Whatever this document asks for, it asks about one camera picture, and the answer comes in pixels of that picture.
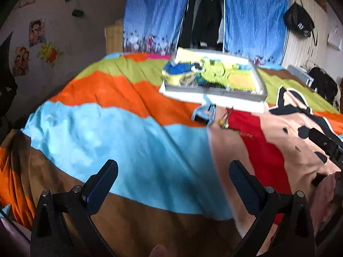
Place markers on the green hanging pouch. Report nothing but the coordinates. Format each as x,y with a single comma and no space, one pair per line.
77,12

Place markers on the black office chair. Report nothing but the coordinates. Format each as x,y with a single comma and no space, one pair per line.
6,85

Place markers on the black hanging jacket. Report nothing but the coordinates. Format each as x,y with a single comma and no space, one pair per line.
206,16

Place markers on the white storage box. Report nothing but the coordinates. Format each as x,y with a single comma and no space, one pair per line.
300,73

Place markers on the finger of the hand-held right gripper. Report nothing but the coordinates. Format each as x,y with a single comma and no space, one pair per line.
324,143

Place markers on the wooden cabinet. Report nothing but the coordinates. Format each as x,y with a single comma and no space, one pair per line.
114,38

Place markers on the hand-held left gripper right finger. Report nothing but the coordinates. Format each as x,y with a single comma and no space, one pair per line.
242,184

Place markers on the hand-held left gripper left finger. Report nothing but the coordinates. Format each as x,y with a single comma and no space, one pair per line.
101,187

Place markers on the white paper bag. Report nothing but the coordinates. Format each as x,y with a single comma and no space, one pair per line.
335,40

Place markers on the pink towel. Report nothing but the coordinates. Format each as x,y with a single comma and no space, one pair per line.
12,238

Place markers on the colourful striped blanket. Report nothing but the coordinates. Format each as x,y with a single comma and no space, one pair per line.
120,139

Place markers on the person's left hand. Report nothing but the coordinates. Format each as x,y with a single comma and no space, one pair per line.
158,251

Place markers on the yellow bear wall poster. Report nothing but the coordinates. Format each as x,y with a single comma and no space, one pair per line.
50,53

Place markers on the blue dotted curtain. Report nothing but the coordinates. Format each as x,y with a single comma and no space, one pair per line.
254,18
155,13

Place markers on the cartoon family wall poster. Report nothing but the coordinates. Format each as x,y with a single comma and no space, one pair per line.
21,61

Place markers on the cartoon fighter wall poster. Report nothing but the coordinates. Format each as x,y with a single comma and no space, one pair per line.
37,32

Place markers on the cream wooden wardrobe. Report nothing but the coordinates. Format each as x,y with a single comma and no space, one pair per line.
302,56

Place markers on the black clothes pile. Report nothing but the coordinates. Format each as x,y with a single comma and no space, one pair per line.
323,84

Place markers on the green cartoon printed cloth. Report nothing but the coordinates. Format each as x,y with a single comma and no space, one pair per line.
214,72

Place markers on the red wall decoration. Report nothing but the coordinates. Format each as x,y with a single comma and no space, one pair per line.
320,2

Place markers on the grey shallow tray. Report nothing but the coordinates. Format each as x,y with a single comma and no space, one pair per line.
258,85

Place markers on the silver wristwatch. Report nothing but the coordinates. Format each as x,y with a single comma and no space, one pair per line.
206,110

